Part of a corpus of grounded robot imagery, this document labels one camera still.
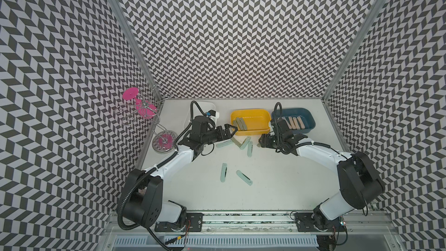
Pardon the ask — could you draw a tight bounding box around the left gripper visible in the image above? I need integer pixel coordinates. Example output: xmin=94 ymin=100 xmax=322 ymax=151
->
xmin=201 ymin=122 xmax=238 ymax=144

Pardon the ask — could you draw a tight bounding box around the mint fruit knife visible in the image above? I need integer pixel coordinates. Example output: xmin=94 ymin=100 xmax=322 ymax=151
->
xmin=236 ymin=170 xmax=253 ymax=186
xmin=220 ymin=163 xmax=228 ymax=182
xmin=247 ymin=141 xmax=253 ymax=158
xmin=216 ymin=140 xmax=233 ymax=148
xmin=239 ymin=136 xmax=251 ymax=150

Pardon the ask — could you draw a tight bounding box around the olive fruit knife angled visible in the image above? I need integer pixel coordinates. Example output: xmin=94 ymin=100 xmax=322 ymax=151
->
xmin=238 ymin=117 xmax=247 ymax=131

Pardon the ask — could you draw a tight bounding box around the yellow storage box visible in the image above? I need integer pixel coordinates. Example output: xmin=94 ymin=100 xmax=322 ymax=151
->
xmin=230 ymin=109 xmax=271 ymax=136

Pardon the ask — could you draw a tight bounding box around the pink fruit knife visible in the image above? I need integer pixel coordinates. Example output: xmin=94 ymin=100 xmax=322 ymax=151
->
xmin=288 ymin=117 xmax=296 ymax=130
xmin=292 ymin=117 xmax=300 ymax=130
xmin=297 ymin=116 xmax=305 ymax=130

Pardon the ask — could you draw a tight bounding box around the white storage box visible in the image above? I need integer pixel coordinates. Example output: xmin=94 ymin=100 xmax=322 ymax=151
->
xmin=183 ymin=101 xmax=217 ymax=129

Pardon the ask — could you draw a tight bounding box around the dark teal storage box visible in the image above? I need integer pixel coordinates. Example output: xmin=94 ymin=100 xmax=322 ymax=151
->
xmin=271 ymin=108 xmax=316 ymax=134

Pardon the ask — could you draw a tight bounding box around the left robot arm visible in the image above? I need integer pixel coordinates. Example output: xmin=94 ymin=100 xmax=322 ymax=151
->
xmin=116 ymin=101 xmax=238 ymax=230

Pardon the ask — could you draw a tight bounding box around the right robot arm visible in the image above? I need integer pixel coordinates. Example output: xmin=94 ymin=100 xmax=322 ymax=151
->
xmin=259 ymin=102 xmax=385 ymax=231

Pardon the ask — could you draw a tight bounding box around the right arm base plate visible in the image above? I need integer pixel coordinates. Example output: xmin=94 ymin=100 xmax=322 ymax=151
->
xmin=292 ymin=212 xmax=344 ymax=232

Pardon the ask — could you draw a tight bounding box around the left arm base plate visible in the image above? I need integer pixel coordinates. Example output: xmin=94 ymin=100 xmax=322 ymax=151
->
xmin=154 ymin=212 xmax=204 ymax=233

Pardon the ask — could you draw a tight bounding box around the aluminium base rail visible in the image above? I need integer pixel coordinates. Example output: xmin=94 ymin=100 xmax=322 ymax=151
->
xmin=104 ymin=208 xmax=398 ymax=238

